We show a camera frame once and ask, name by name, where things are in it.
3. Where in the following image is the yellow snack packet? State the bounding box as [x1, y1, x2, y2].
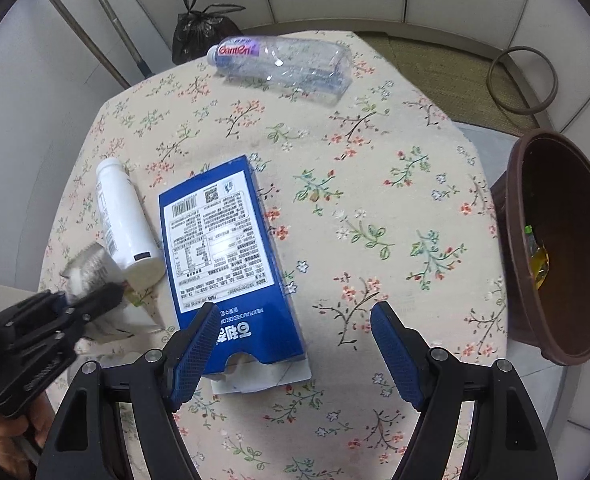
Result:
[528, 241, 552, 291]

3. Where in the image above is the silver-lined carton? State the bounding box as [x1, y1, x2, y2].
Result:
[59, 242, 126, 307]

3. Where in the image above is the person's left hand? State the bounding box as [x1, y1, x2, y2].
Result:
[0, 394, 56, 472]

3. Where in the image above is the floral tablecloth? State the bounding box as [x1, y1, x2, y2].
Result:
[37, 30, 508, 480]

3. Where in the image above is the grey pole blue joint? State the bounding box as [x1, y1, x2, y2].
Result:
[82, 0, 152, 79]

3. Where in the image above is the black garbage bag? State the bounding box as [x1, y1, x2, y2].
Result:
[171, 0, 246, 66]

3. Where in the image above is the woven floor mat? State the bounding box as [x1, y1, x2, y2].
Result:
[354, 30, 543, 137]

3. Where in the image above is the dark hose ring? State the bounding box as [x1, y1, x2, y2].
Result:
[488, 45, 560, 115]

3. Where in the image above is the white paper cup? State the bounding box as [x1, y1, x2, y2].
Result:
[81, 284, 168, 342]

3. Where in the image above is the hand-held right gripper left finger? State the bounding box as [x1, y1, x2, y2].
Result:
[35, 302, 222, 480]

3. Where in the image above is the brown trash bin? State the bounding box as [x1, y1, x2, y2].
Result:
[489, 128, 590, 367]

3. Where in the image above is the white plastic bottle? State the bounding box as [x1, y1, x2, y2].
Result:
[96, 157, 166, 287]

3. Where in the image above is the dark blue cardboard box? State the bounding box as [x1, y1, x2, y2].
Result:
[158, 154, 312, 394]

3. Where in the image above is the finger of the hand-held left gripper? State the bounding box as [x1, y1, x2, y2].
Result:
[0, 289, 70, 332]
[62, 281, 127, 335]

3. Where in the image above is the grey pole dark handle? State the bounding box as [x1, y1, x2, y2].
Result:
[40, 0, 132, 89]

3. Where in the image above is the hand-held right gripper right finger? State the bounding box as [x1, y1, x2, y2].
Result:
[369, 302, 558, 480]

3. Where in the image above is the clear plastic water bottle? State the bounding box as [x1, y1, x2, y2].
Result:
[207, 35, 354, 107]

